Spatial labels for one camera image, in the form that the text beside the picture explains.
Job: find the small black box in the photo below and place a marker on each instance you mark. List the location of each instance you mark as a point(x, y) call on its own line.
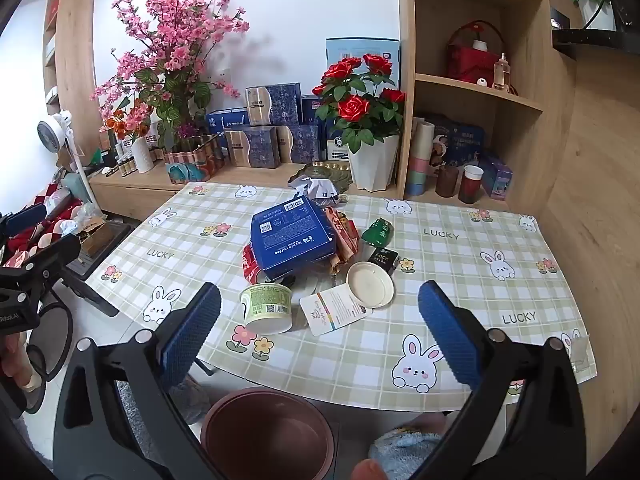
point(560, 19)

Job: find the red brown cup white rim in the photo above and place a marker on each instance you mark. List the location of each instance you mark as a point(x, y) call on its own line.
point(470, 187)

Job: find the person's left hand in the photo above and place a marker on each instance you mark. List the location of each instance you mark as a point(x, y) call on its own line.
point(12, 357)

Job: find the wooden shelf unit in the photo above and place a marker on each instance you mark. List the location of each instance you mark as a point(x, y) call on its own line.
point(530, 125)

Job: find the large light blue box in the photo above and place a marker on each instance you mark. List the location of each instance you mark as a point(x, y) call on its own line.
point(360, 50)

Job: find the blue gold gift box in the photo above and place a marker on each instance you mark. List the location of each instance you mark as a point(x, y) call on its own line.
point(252, 147)
point(302, 142)
point(272, 105)

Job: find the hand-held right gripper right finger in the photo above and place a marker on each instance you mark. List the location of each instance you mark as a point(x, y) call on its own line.
point(450, 330)

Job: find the white wall socket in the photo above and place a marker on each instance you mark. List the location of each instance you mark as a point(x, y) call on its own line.
point(222, 76)

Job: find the blue coffee box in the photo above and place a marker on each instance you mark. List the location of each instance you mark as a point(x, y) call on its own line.
point(290, 237)

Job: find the small purple box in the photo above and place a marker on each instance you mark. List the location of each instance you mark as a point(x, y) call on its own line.
point(497, 177)

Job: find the red cardboard box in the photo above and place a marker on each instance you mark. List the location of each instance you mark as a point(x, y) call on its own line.
point(251, 265)

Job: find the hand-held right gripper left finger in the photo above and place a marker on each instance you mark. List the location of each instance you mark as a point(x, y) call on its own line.
point(192, 330)

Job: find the black ledge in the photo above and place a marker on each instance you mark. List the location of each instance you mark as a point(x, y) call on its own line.
point(600, 42)

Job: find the dark blue picture box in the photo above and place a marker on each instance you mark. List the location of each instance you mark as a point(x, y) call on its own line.
point(462, 137)

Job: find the green white paper cup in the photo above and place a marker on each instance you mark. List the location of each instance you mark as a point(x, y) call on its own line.
point(265, 305)

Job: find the clear plastic wrapper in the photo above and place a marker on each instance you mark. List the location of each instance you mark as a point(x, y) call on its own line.
point(315, 284)

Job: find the black open case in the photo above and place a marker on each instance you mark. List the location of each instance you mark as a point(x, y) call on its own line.
point(102, 240)

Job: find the red rose plant white pot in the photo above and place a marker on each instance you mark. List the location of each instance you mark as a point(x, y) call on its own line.
point(372, 165)

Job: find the white desk fan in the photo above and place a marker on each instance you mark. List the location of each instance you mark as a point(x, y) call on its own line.
point(55, 135)

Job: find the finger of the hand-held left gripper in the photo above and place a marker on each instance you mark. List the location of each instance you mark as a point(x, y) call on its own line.
point(27, 216)
point(50, 255)

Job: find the black packet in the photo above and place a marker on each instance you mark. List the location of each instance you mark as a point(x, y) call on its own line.
point(382, 260)

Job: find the white ribbed vase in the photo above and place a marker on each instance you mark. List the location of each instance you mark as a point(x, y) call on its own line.
point(143, 155)

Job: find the green sachet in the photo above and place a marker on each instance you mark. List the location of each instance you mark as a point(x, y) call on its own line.
point(377, 232)

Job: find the white round lid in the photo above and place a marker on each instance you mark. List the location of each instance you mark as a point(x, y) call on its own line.
point(370, 282)

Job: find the red orange snack wrapper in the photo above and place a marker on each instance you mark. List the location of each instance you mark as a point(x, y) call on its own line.
point(345, 235)

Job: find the white card packet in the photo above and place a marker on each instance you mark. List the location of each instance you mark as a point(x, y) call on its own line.
point(330, 310)

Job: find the blue white carton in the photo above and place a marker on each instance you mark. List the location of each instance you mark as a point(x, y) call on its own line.
point(336, 147)

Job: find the purple artificial flowers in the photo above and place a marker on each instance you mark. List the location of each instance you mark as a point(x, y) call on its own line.
point(186, 131)

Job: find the clear pump bottle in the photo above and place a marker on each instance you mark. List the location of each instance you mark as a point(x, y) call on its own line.
point(501, 75)

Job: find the brown plastic trash bin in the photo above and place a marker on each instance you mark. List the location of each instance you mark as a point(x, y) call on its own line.
point(270, 435)

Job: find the row of small amber bottles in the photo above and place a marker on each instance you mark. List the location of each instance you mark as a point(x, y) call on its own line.
point(125, 165)

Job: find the wooden sideboard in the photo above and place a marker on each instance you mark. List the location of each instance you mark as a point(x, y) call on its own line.
point(130, 190)

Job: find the stack of pastel cups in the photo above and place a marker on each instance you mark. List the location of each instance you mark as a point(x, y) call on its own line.
point(417, 160)

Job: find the striped tin planter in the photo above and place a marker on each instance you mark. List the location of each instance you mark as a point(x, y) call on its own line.
point(192, 162)

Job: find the orange artificial flowers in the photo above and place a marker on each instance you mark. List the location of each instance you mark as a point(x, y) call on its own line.
point(120, 125)

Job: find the crumpled white blue paper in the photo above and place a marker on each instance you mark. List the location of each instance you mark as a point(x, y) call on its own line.
point(320, 190)

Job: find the gold leaf shaped tray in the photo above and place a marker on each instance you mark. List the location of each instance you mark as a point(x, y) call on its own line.
point(325, 177)

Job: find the pink artificial blossom plant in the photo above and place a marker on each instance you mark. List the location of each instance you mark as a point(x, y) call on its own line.
point(170, 45)

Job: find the checked rabbit print tablecloth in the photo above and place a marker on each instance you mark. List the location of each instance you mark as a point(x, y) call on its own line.
point(450, 265)

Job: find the red white checked cloth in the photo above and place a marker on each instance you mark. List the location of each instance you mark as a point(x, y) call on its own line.
point(50, 194)

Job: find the flat blue carton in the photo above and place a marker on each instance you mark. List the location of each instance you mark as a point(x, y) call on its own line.
point(227, 120)

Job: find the dark blue red label box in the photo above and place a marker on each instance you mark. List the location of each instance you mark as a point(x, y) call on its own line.
point(310, 107)

